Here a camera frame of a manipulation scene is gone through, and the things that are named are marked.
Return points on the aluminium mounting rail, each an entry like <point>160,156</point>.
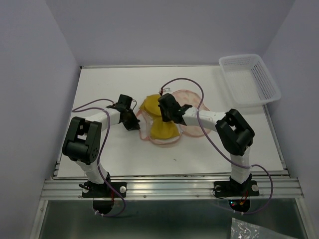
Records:
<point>165,188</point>

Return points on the clear plastic bag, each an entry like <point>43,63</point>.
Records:
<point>244,230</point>

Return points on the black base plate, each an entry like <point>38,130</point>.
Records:
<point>234,189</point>
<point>92,190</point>

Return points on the white plastic basket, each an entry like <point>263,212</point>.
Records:
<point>248,80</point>

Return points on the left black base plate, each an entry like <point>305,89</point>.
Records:
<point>92,190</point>

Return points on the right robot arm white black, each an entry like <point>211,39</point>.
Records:
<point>234,132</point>

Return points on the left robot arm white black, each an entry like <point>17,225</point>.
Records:
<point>82,143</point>

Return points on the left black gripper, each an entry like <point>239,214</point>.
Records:
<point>134,125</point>

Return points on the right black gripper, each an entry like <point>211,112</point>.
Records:
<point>164,118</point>

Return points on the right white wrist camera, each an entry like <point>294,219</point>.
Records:
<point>164,91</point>

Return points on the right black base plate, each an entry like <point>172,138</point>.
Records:
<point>234,189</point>

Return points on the floral mesh laundry bag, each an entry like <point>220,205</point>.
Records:
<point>191,130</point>

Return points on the yellow bra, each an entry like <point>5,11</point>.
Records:
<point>157,128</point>

